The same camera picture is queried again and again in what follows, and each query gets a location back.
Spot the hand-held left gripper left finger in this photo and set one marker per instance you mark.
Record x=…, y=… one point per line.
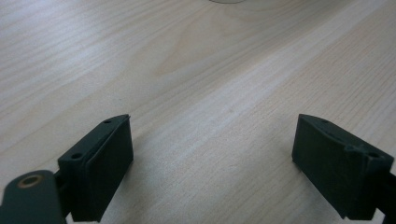
x=99, y=168

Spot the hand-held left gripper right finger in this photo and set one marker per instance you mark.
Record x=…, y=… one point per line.
x=336, y=168

